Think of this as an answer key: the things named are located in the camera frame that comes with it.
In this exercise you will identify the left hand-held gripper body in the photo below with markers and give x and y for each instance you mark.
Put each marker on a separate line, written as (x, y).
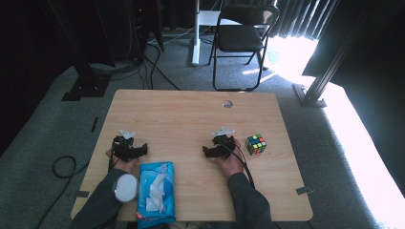
(122, 149)

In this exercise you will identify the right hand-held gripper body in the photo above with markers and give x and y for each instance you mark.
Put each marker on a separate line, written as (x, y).
(225, 146)

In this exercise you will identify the multicoloured puzzle cube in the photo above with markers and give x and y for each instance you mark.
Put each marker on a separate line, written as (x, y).
(255, 144)

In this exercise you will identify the blue wet wipes pack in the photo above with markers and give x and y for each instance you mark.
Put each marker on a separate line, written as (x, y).
(165, 191)

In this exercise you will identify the person's left hand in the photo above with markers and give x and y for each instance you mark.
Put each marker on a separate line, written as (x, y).
(127, 165)

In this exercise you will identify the person's right hand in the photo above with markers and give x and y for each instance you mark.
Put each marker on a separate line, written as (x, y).
(234, 165)

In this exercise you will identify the black floor tape strip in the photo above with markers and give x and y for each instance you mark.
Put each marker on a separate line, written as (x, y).
(94, 124)

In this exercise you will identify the black metal stand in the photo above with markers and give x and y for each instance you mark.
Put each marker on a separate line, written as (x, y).
(86, 86)

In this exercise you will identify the black folding chair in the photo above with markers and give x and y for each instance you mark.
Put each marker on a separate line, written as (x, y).
(238, 38)

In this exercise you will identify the aluminium profile stand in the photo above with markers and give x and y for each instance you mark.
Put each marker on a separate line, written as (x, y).
(323, 79)

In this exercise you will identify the black computer tower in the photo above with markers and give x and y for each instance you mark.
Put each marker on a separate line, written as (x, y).
(143, 25)

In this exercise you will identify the dark curtain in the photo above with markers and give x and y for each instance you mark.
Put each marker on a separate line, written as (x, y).
(28, 63)
(375, 79)

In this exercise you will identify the striped grey curtain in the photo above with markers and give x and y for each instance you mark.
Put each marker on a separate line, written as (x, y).
(302, 19)

